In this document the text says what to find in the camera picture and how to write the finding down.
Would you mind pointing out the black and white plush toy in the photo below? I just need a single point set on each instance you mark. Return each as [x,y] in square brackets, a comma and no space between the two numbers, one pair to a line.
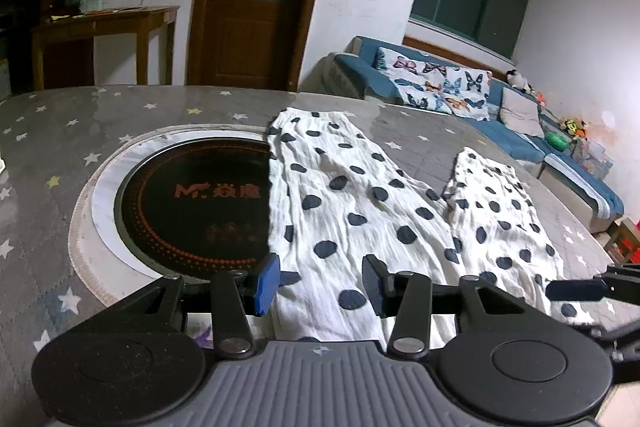
[517,82]

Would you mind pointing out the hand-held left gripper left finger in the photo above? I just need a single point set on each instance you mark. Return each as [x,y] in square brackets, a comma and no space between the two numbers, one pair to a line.
[265,287]

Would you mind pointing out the blue sofa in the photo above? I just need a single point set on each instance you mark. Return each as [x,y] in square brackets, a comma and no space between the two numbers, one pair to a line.
[515,142]

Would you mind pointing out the grey cushion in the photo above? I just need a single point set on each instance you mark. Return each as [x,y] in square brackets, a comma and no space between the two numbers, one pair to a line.
[520,112]

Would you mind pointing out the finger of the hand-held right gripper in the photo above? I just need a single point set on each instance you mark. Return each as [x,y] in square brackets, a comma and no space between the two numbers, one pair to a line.
[575,290]

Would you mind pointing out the clear plastic box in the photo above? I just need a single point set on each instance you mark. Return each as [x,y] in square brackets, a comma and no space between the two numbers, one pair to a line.
[595,159]

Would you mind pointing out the white polka dot pants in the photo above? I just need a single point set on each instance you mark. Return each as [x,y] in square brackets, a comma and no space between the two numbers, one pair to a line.
[350,207]

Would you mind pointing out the colourful plush toy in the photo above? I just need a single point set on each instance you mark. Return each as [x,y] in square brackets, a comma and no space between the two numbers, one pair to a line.
[574,127]

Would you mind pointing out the green ball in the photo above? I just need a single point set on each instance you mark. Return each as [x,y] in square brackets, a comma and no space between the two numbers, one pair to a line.
[556,142]

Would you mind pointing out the wooden side table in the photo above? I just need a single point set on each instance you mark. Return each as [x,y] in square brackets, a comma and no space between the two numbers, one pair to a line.
[100,19]

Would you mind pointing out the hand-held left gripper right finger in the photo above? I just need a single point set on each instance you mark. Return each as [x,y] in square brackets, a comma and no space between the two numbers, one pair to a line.
[372,287]

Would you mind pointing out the round black induction cooktop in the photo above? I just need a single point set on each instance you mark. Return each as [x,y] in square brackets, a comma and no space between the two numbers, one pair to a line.
[200,217]

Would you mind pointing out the butterfly print pillow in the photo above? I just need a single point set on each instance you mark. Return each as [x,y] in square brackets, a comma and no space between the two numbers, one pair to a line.
[472,94]
[415,82]

